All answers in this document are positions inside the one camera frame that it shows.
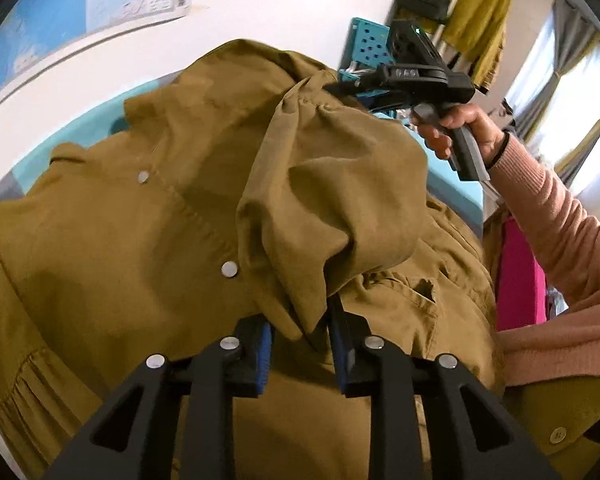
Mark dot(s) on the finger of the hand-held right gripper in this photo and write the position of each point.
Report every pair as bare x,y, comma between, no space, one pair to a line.
355,87

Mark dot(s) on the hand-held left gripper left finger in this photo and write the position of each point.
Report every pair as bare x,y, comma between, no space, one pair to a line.
266,360

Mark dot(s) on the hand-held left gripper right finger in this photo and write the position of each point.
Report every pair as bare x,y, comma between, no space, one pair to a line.
340,355

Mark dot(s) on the olive brown button shirt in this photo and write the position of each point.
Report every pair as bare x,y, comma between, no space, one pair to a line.
130,260

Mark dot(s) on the person's right forearm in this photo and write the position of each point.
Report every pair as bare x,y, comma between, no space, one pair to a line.
555,220

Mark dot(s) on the person's right hand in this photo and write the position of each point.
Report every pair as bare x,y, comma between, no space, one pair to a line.
480,125

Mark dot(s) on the teal plastic basket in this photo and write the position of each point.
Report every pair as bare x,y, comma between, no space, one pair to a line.
367,42

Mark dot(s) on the black handbag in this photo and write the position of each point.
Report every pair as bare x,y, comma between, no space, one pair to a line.
422,2

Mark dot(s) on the hanging mustard garment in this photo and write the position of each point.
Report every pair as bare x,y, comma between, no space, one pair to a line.
480,20

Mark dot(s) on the window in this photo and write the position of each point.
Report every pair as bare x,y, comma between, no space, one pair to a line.
582,105

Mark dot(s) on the grey yellow curtain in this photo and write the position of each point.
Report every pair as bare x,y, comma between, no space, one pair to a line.
587,155
577,25

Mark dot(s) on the magenta cloth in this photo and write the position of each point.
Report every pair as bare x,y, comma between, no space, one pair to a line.
520,270

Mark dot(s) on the person's pink sweater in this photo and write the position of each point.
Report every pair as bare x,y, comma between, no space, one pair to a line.
570,350

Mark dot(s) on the yellow-green buttoned garment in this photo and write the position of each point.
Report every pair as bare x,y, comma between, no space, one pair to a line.
570,410

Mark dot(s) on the wall map poster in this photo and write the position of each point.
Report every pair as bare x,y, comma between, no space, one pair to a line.
55,10

